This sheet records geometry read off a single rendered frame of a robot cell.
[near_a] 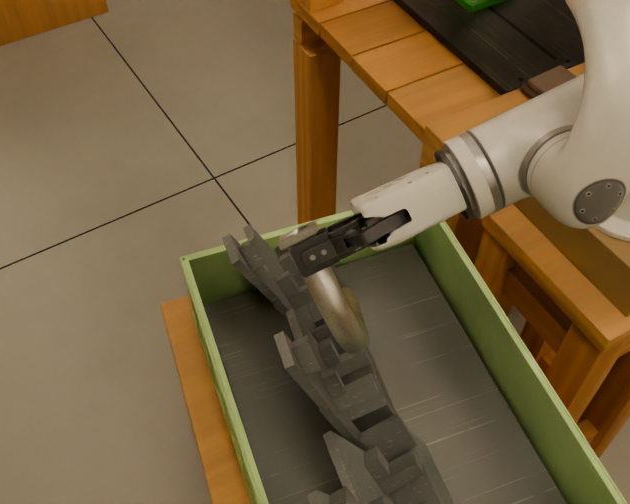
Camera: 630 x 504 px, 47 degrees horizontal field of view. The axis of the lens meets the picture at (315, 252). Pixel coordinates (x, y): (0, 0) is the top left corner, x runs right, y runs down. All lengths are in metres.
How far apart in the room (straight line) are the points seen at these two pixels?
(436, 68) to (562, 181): 0.98
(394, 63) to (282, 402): 0.81
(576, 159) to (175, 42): 2.73
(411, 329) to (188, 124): 1.82
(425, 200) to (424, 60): 0.97
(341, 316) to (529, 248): 0.64
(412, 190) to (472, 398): 0.52
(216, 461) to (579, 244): 0.68
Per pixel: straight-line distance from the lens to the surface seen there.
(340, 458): 0.86
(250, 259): 0.90
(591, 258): 1.27
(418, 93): 1.53
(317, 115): 1.94
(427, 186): 0.68
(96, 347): 2.23
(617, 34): 0.65
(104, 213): 2.56
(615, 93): 0.63
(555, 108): 0.72
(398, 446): 0.98
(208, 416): 1.16
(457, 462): 1.08
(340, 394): 0.92
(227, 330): 1.17
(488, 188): 0.69
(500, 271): 1.40
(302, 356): 0.80
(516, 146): 0.70
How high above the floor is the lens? 1.82
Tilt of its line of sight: 51 degrees down
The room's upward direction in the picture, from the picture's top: straight up
